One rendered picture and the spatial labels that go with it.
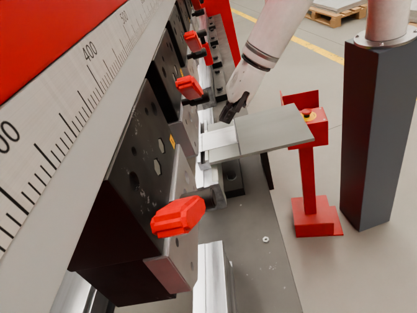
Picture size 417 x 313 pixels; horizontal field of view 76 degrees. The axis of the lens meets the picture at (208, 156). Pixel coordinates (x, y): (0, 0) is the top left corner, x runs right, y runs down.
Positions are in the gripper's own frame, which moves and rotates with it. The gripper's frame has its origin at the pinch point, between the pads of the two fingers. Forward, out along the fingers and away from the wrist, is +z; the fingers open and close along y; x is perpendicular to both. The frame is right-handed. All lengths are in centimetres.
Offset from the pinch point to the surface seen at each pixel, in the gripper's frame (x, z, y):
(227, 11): 22, 7, -214
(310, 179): 65, 33, -33
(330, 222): 88, 49, -26
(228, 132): 3.3, 5.5, -1.1
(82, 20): -26, -23, 43
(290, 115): 17.0, -5.7, -2.3
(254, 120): 9.5, 0.5, -4.4
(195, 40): -15.8, -17.4, 12.4
